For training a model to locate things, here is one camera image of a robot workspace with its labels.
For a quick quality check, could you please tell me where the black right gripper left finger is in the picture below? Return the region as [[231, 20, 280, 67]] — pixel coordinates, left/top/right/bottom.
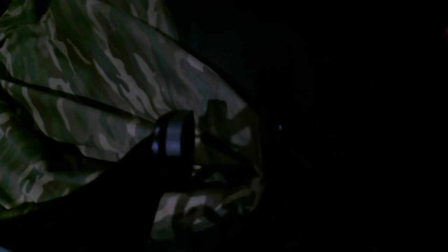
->
[[1, 110, 195, 252]]

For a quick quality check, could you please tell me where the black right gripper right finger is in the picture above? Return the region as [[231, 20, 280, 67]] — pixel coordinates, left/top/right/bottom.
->
[[260, 119, 447, 252]]

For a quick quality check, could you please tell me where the camouflage t-shirt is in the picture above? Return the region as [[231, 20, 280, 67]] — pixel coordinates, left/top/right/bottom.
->
[[1, 0, 264, 240]]

